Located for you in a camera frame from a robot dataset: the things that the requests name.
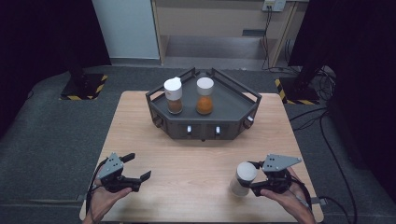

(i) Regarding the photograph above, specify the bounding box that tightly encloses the round-cap orange spice jar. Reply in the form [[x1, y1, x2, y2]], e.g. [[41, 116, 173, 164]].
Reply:
[[195, 77, 215, 116]]

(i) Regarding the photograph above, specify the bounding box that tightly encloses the black stand with striped base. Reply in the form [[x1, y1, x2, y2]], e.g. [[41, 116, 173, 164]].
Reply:
[[59, 55, 109, 101], [274, 64, 321, 105]]

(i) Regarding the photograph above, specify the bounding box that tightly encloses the dark wall vent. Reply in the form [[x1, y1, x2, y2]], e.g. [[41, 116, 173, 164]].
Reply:
[[242, 29, 266, 37]]

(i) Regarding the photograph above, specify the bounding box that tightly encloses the person's right hand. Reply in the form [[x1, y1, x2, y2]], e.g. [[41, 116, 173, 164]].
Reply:
[[260, 167, 313, 217]]

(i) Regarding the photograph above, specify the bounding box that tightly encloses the dark rack drawer white tab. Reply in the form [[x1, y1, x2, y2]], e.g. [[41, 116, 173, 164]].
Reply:
[[242, 114, 256, 130], [207, 124, 228, 140], [178, 123, 200, 139]]

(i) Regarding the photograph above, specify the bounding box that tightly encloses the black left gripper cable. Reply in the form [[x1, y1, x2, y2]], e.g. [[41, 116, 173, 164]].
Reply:
[[85, 158, 108, 216]]

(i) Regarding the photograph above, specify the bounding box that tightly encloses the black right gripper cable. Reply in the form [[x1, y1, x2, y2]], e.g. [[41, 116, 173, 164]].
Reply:
[[289, 178, 314, 213]]

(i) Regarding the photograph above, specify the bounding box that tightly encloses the wide white-lid jar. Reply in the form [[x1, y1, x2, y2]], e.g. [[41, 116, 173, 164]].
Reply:
[[229, 161, 259, 198]]

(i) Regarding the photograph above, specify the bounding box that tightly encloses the flip-cap brown spice jar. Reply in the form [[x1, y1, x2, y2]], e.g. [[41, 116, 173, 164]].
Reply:
[[163, 77, 184, 115]]

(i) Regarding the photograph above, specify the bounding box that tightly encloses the dark grey spice rack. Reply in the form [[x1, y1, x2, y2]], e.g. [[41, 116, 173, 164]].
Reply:
[[145, 66, 262, 142]]

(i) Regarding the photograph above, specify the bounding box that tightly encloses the person's left hand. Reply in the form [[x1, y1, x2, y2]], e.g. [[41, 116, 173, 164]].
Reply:
[[84, 185, 134, 221]]

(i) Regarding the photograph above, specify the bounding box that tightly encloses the black curtain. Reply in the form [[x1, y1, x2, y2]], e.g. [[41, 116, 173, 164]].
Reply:
[[0, 0, 112, 138], [288, 0, 396, 188]]

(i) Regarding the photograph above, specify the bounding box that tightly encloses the white wall socket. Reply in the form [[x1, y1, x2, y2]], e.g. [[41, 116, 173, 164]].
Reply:
[[262, 0, 287, 13]]

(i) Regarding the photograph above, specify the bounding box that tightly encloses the black socket cable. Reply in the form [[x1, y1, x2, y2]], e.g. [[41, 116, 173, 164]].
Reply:
[[261, 8, 273, 71]]

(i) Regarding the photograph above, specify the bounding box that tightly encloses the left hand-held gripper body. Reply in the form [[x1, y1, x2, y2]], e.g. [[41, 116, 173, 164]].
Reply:
[[95, 151, 143, 193]]

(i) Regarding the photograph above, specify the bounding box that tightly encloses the black floor cable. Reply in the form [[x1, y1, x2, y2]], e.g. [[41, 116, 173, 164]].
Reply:
[[289, 106, 359, 224]]

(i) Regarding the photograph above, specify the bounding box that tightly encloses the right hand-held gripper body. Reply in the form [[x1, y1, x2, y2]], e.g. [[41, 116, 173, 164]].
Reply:
[[259, 153, 303, 194]]

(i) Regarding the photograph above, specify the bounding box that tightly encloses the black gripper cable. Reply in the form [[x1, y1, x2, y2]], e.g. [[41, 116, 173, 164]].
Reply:
[[85, 158, 108, 216], [289, 178, 314, 213]]

